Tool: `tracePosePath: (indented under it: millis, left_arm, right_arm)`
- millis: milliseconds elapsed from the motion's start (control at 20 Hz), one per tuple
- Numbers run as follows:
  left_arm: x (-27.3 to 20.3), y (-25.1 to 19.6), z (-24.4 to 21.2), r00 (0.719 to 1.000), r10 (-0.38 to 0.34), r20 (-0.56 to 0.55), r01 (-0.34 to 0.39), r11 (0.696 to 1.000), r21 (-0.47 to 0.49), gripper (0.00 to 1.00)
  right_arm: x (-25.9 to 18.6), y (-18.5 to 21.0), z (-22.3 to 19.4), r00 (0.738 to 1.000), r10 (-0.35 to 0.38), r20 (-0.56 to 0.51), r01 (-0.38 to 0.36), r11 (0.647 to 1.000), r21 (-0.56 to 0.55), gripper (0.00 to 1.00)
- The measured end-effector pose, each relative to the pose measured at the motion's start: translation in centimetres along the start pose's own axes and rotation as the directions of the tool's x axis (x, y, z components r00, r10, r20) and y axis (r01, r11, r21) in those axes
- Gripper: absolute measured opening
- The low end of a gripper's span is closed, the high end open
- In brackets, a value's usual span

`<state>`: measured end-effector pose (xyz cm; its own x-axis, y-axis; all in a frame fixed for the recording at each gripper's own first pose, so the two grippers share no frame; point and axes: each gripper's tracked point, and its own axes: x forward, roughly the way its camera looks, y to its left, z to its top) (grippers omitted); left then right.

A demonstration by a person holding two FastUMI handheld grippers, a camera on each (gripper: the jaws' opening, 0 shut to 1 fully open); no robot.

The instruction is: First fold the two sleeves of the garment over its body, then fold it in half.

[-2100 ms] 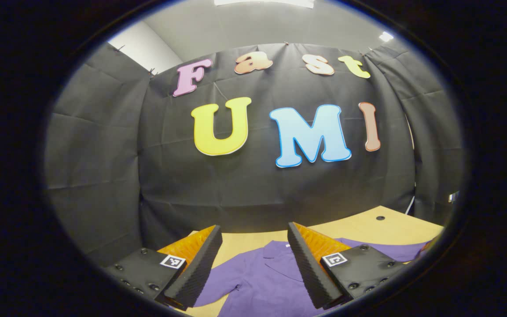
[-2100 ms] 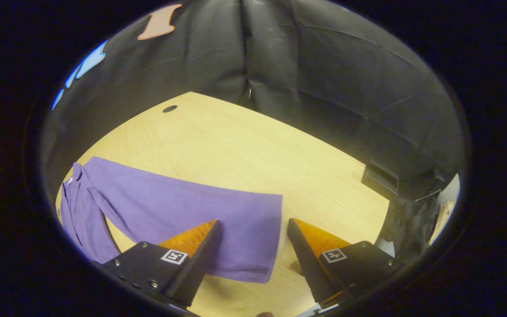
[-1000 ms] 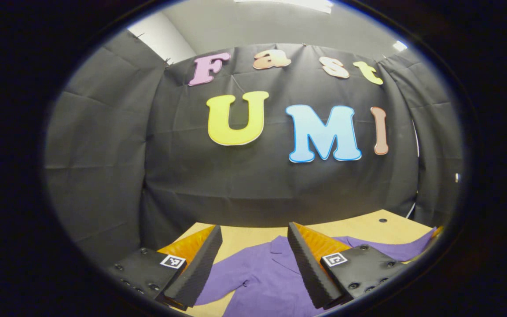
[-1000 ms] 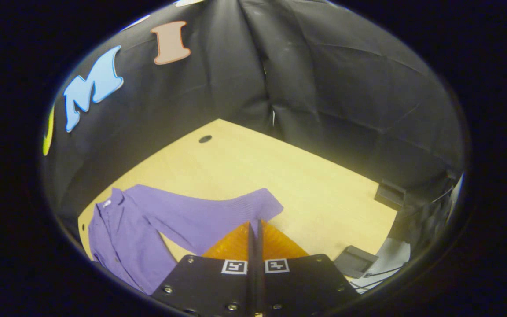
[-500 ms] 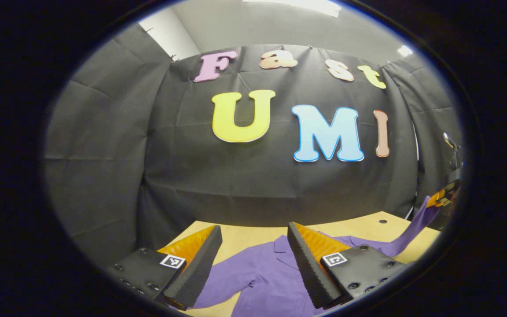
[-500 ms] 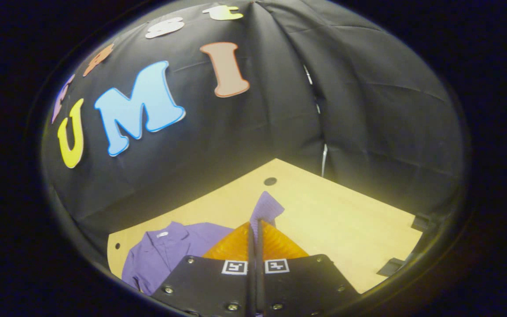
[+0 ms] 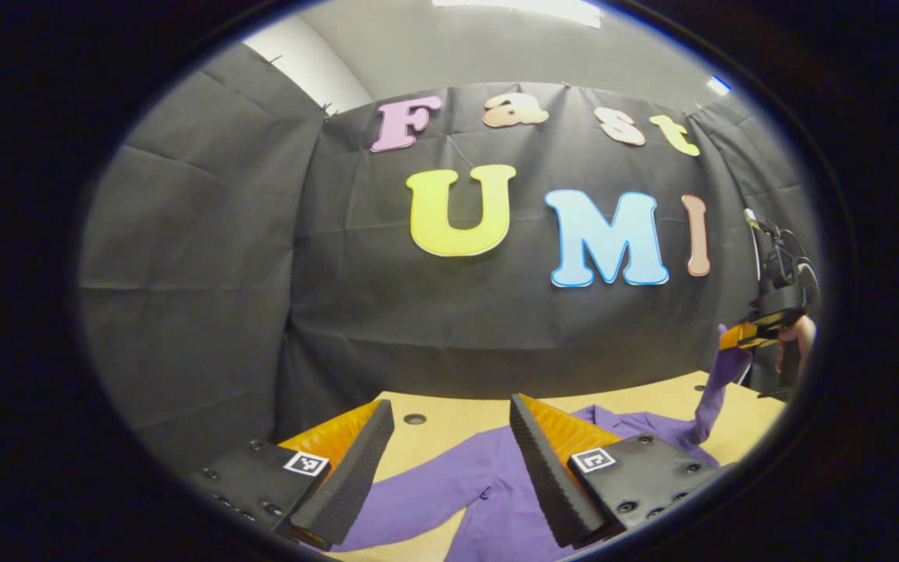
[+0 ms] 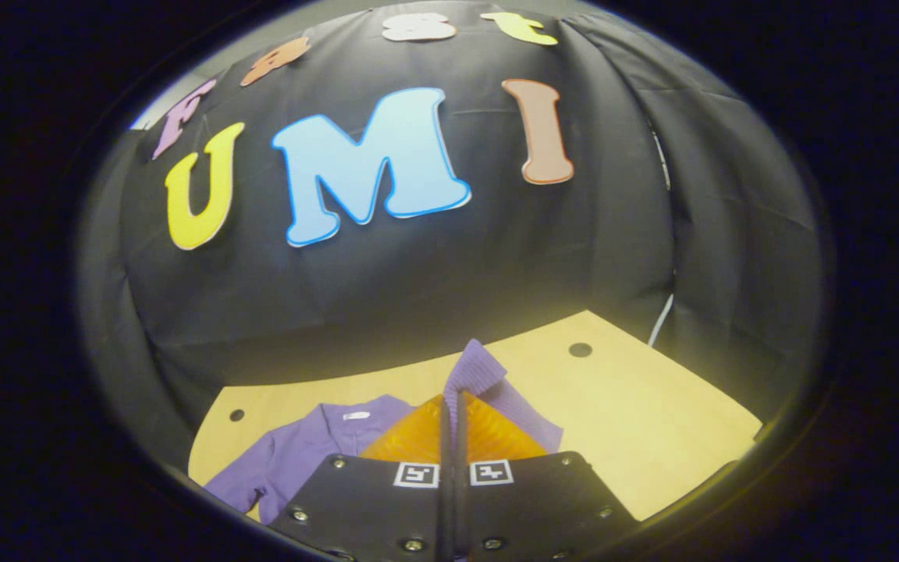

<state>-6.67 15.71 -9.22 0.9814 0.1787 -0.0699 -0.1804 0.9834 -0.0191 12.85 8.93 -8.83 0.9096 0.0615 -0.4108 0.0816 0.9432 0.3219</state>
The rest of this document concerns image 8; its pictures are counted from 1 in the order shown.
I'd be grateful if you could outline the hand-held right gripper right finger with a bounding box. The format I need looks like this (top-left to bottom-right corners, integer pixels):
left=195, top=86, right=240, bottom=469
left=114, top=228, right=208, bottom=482
left=453, top=390, right=641, bottom=561

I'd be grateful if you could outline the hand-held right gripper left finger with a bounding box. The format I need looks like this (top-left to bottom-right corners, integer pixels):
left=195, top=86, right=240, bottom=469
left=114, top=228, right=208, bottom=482
left=268, top=394, right=454, bottom=561

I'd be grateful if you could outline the purple button-up garment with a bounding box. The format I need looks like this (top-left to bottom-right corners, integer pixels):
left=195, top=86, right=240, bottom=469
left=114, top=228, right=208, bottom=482
left=204, top=338, right=565, bottom=525

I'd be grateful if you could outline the black backdrop cloth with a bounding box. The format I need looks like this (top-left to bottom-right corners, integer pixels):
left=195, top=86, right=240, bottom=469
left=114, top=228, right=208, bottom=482
left=79, top=4, right=825, bottom=469

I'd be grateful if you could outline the white wall cable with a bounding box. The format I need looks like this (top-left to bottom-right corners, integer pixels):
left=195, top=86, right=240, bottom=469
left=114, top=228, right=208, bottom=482
left=647, top=129, right=677, bottom=348

